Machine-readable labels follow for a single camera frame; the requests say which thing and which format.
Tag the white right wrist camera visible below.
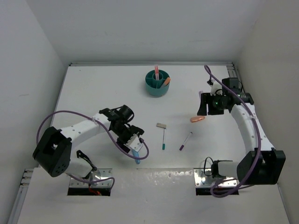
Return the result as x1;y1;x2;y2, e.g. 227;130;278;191
207;80;222;96

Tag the purple capped white pen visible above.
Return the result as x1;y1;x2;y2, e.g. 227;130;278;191
179;132;192;151

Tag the orange capped grey marker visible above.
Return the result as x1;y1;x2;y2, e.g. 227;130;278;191
160;77;171;88

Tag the blue highlighter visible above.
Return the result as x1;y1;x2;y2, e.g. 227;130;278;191
131;150;141;165

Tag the teal round pen holder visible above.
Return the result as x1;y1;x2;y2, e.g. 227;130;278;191
145;70;170;97

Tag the small grey eraser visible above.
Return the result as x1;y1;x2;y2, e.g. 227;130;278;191
156;123;166;129

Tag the aluminium frame rail left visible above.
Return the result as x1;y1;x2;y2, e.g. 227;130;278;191
7;168;34;224

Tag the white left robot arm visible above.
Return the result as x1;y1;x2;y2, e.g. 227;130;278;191
32;105;149;184

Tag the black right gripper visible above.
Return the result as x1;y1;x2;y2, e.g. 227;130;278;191
197;92;227;116

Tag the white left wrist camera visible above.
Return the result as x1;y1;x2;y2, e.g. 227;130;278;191
123;134;143;153

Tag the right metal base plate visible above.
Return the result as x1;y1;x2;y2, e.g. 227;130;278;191
193;168;238;188

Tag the metal base plate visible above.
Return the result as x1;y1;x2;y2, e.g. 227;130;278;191
69;168;114;189
193;168;238;188

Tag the aluminium frame rail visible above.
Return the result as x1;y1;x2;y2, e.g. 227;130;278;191
228;64;278;168
7;168;34;224

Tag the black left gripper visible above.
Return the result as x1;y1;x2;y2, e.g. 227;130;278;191
112;123;143;152

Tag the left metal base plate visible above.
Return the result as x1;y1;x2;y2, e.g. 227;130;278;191
69;168;114;189

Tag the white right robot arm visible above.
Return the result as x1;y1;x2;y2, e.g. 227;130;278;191
197;78;286;185

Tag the teal capped white pen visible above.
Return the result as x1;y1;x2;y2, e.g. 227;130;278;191
162;128;166;150

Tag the orange highlighter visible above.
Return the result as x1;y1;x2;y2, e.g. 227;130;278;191
190;116;205;123

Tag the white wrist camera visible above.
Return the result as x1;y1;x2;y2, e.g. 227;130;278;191
123;134;143;153
207;80;222;96

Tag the aluminium frame rail right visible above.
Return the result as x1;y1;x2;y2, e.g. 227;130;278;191
228;64;278;168

